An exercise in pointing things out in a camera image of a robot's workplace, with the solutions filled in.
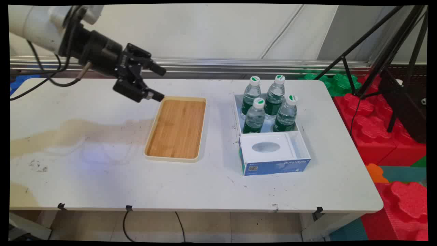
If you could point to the blue foam block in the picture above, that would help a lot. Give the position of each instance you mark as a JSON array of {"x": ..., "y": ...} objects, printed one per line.
[{"x": 20, "y": 82}]

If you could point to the water bottle with green label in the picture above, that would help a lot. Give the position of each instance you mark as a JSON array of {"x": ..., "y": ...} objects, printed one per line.
[
  {"x": 275, "y": 97},
  {"x": 254, "y": 118},
  {"x": 286, "y": 116},
  {"x": 251, "y": 95}
]

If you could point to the green foam block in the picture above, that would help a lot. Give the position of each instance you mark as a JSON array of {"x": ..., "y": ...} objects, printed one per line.
[{"x": 336, "y": 83}]

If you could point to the red foam block jigsaw edge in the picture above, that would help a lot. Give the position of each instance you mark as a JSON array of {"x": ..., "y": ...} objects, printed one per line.
[{"x": 403, "y": 208}]

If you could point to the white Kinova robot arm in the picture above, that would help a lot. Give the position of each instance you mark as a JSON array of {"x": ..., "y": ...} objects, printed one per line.
[{"x": 34, "y": 24}]

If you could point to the black panel by tripod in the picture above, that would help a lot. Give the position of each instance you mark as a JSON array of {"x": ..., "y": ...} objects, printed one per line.
[{"x": 408, "y": 109}]

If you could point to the white and blue cardboard box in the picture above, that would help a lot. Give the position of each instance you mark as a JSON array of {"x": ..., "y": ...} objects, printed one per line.
[{"x": 273, "y": 167}]

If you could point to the bamboo tray with cream rim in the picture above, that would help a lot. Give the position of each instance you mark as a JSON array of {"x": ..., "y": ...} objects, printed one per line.
[{"x": 177, "y": 129}]

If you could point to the aluminium rail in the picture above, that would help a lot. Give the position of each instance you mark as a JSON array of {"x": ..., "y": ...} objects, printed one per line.
[{"x": 211, "y": 64}]

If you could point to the black tripod stand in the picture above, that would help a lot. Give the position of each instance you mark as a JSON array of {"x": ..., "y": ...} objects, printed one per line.
[{"x": 385, "y": 51}]

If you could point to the white table leg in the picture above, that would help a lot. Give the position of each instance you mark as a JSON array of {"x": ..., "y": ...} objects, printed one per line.
[
  {"x": 29, "y": 227},
  {"x": 324, "y": 227}
]

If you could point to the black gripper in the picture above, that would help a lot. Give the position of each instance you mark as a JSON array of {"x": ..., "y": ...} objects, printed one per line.
[{"x": 100, "y": 51}]

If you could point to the large red foam block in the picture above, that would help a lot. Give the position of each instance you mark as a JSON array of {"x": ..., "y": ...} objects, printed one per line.
[{"x": 370, "y": 126}]

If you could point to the teal foam mat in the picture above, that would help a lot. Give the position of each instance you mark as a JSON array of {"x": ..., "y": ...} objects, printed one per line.
[{"x": 404, "y": 174}]

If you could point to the orange foam piece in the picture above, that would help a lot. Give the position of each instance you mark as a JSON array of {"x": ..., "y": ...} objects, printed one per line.
[{"x": 375, "y": 173}]

